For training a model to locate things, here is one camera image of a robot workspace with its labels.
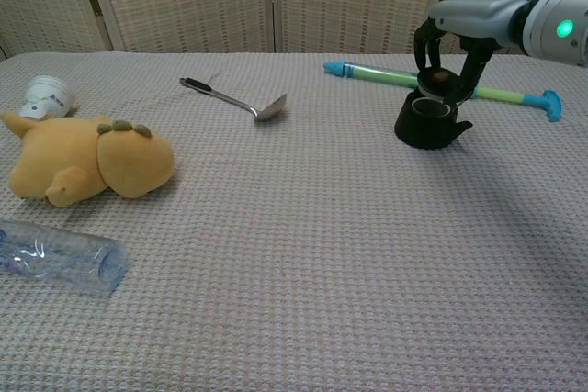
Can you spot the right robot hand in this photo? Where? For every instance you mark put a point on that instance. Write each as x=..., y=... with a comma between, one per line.
x=473, y=29

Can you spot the black teapot lid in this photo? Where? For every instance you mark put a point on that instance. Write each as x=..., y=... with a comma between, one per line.
x=436, y=82

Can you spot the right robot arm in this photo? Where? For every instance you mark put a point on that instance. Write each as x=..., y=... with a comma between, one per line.
x=558, y=25

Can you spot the black cast iron teapot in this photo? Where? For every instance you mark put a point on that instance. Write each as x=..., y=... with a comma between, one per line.
x=429, y=123

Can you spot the green blue water pump toy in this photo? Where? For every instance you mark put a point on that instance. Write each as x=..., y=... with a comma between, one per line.
x=500, y=91

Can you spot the beige woven tablecloth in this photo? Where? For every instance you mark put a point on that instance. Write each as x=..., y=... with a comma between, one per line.
x=294, y=249

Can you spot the yellow plush dinosaur toy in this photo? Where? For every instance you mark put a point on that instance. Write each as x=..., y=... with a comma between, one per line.
x=92, y=158

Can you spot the white paper cup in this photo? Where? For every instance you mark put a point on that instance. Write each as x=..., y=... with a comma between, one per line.
x=46, y=100

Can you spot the clear plastic water bottle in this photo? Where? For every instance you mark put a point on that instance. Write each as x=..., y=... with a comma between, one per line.
x=59, y=256

